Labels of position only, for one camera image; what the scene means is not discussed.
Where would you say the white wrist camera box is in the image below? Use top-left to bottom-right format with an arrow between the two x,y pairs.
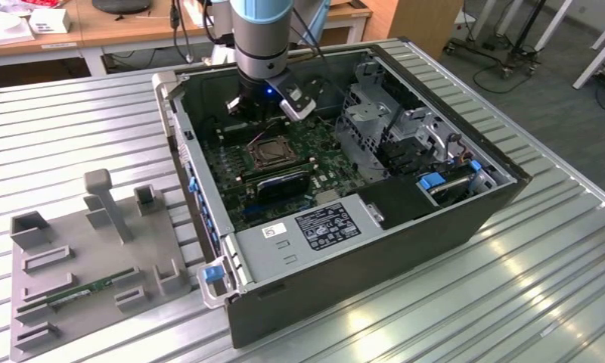
264,73 -> 317,122

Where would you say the green RAM stick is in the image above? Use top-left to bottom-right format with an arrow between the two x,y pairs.
44,267 -> 137,307
240,163 -> 312,182

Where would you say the grey parts rack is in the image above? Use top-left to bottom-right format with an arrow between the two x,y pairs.
8,169 -> 196,362

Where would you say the black PC case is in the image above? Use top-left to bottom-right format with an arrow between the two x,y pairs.
151,36 -> 532,349

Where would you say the blue disk carrier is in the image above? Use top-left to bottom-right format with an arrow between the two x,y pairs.
416,172 -> 449,191

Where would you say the wooden desk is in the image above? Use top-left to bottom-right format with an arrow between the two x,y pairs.
0,0 -> 375,69

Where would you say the small white labelled box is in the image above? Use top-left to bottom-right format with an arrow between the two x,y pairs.
28,8 -> 73,35

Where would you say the green motherboard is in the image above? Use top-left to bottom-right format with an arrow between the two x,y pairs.
201,113 -> 372,232

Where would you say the black wheeled stand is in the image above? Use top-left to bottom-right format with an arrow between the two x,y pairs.
443,0 -> 546,79

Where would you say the metal socket cover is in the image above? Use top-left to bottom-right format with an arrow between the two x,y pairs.
251,135 -> 307,171

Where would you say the silver CPU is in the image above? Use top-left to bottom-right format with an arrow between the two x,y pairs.
257,141 -> 292,162

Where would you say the red white packet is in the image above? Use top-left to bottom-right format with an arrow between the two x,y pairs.
17,0 -> 69,9

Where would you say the wooden cabinet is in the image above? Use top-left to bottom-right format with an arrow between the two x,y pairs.
363,0 -> 465,61

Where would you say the flat white box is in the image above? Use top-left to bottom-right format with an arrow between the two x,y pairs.
0,13 -> 36,48

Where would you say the black round object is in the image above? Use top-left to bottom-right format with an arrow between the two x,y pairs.
91,0 -> 152,14

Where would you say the white table frame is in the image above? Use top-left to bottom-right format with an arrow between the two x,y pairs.
534,0 -> 605,91

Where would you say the silver power supply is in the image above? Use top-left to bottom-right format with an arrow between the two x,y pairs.
229,194 -> 388,284

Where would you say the silver drive cage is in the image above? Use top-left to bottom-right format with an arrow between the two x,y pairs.
340,60 -> 465,178

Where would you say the CPU socket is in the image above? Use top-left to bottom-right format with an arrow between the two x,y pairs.
247,136 -> 307,172

